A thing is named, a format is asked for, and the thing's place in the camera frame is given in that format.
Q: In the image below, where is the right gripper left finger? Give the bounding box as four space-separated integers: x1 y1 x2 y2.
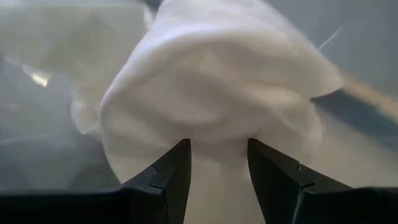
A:
0 138 192 224

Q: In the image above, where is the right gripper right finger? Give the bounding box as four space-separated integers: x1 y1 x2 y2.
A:
247 138 398 224

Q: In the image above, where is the white towel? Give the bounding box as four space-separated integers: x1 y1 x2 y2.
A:
70 0 346 224

